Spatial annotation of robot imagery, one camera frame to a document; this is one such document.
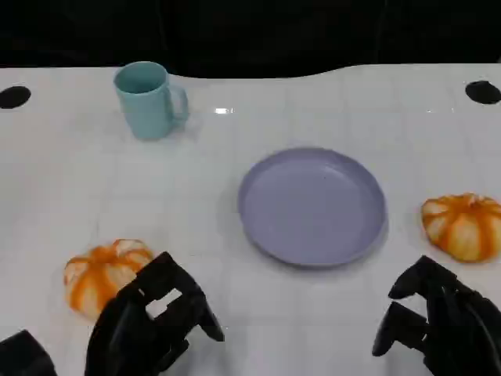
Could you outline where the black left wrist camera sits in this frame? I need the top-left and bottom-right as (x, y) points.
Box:
(0, 330), (58, 376)

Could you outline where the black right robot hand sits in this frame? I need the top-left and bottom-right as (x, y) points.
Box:
(371, 255), (501, 376)

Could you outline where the black backdrop cloth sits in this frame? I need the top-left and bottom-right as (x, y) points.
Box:
(0, 0), (501, 79)

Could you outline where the black table grommet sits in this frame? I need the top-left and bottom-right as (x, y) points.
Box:
(0, 85), (31, 110)
(464, 80), (501, 105)

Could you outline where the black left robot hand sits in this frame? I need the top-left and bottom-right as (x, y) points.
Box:
(84, 251), (226, 376)

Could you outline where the lilac plate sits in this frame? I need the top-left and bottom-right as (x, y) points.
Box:
(237, 146), (388, 270)

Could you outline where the orange and white bread roll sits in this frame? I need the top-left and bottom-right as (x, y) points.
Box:
(63, 238), (154, 323)
(421, 191), (501, 263)

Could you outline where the pale green mug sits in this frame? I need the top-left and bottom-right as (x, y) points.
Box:
(113, 60), (189, 141)

